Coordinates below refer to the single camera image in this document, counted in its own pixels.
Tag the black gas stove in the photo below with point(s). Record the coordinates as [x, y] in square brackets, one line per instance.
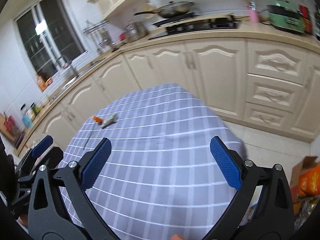
[196, 24]

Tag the window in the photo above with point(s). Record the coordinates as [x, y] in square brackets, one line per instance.
[46, 32]

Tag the cardboard trash box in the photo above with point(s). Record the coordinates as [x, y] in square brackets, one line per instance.
[304, 187]

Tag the cream lower cabinets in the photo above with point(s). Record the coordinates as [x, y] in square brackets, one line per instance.
[265, 84]

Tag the sink faucet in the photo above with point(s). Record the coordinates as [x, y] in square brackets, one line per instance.
[67, 64]

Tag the orange box on windowsill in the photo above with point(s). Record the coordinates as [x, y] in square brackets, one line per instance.
[43, 81]

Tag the blue container on counter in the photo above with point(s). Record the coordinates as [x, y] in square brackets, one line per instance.
[27, 116]

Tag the pink utensil cup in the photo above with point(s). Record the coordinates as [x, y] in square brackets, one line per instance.
[253, 13]

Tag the purple checked tablecloth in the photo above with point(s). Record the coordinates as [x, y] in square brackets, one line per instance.
[161, 178]

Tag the steel pot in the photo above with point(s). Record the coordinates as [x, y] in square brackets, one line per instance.
[135, 31]

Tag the utensil rack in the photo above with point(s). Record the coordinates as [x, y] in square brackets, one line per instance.
[99, 35]

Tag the crumpled white green wrapper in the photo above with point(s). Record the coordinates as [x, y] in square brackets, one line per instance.
[111, 119]

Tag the right hand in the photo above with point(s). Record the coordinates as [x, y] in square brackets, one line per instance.
[176, 237]

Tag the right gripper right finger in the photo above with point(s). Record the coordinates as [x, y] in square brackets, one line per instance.
[227, 165]

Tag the orange peel piece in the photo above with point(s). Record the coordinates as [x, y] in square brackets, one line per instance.
[98, 120]

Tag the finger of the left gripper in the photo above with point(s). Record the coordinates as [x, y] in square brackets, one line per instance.
[41, 147]

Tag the red bottle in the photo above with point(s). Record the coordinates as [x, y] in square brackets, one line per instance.
[305, 15]

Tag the wok with lid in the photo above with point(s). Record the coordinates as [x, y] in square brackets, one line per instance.
[170, 10]

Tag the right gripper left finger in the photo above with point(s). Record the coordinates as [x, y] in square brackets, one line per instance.
[92, 163]

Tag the green electric cooker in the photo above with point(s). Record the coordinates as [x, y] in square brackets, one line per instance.
[283, 16]

